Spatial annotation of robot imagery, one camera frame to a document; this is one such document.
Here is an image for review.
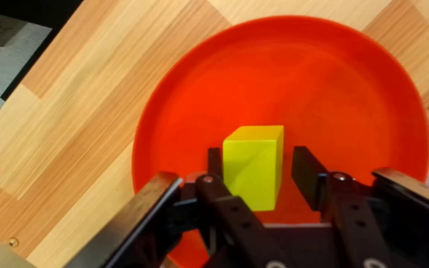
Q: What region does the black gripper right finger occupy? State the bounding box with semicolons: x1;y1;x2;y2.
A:
290;146;393;268

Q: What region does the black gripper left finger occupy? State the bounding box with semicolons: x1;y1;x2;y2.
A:
195;147;268;268

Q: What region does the yellow cube block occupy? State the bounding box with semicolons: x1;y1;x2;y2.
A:
222;125;284;211

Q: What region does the red plastic plate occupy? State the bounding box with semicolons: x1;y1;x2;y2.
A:
131;15;429;268

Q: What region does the wooden counter board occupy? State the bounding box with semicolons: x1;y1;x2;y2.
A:
0;0;429;268

